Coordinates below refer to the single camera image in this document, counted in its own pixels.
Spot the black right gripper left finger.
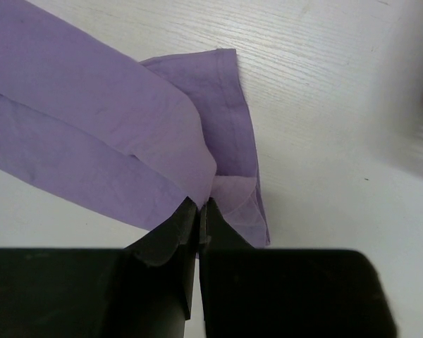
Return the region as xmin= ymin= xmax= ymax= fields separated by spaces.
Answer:
xmin=0 ymin=199 xmax=198 ymax=337

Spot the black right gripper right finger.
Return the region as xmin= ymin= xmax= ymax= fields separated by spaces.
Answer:
xmin=199 ymin=200 xmax=398 ymax=337

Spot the purple t-shirt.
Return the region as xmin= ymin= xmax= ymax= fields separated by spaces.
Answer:
xmin=0 ymin=1 xmax=270 ymax=247

